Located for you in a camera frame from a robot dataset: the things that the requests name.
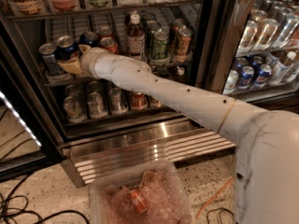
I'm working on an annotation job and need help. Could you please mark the front orange-brown can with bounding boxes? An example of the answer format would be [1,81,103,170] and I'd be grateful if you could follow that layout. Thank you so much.
[174,27,193,56]

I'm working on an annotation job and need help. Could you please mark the rear green soda can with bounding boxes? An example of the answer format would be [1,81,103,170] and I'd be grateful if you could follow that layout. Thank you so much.
[147,22,162,51]

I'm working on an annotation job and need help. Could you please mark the orange cable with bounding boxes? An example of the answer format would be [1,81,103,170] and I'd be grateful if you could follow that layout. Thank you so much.
[195,177,235,220]

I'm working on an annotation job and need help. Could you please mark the red can in bin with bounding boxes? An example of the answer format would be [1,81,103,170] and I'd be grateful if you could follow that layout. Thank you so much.
[130,189,148,214]

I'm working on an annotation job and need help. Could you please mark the black cables right floor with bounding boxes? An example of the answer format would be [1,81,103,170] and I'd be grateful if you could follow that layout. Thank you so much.
[206,207,236,224]

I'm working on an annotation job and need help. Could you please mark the black cables floor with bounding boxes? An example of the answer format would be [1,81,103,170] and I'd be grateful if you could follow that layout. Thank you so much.
[0,171,91,224]
[206,207,236,224]

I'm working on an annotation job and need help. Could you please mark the front green soda can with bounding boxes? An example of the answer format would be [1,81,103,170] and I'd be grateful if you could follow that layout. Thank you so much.
[151,30,169,60]

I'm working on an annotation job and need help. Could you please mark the brown tea bottle white cap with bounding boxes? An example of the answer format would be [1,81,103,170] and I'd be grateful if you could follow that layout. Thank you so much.
[126,14,145,61]

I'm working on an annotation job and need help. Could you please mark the bottom shelf tea bottle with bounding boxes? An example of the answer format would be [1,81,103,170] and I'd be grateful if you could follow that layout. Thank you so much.
[174,67,187,83]

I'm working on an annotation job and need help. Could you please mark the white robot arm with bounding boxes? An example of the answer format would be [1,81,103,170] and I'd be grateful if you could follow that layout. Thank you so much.
[59,46,299,224]

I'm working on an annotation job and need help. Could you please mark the rear orange-brown can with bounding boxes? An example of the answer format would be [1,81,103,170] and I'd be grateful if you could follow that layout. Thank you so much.
[169,19,186,47]

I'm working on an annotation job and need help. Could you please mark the bottom shelf leftmost can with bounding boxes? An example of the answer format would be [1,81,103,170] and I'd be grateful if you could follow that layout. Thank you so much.
[63,96,87,123]

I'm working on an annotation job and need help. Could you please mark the rear red soda can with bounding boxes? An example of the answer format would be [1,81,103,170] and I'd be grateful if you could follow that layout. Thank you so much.
[97,25,115,39]

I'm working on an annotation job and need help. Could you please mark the clear plastic bin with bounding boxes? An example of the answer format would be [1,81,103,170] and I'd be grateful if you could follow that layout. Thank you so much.
[90,161,194,224]

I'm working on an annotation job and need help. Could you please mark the black cables left floor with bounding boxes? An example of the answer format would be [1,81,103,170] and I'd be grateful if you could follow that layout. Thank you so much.
[0,171,91,224]

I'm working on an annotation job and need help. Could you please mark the shelf silver can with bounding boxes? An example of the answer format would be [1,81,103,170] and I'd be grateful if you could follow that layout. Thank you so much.
[109,88,128,115]
[87,92,107,119]

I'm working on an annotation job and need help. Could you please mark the bottom shelf red can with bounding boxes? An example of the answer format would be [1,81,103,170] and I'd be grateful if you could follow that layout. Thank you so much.
[130,92,148,110]

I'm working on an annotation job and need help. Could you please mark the orange-brown can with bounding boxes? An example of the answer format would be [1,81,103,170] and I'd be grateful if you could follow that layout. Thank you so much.
[169,19,186,47]
[174,27,193,56]

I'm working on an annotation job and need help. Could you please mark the bottom shelf orange can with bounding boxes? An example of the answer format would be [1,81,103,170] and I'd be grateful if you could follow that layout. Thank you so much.
[149,96,164,107]

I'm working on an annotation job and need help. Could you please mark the fridge glass door right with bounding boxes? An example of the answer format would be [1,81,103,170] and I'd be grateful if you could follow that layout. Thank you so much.
[202,0,299,112]

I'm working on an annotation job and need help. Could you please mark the front coca-cola can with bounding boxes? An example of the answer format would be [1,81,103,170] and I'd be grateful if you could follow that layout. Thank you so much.
[99,37,119,54]

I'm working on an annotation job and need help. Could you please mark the stainless fridge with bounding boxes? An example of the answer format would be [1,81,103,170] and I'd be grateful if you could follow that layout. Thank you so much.
[0,0,226,187]

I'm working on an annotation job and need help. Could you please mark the green soda can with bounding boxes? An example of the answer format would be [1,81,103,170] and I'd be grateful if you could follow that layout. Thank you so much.
[147,22,162,51]
[151,30,169,60]

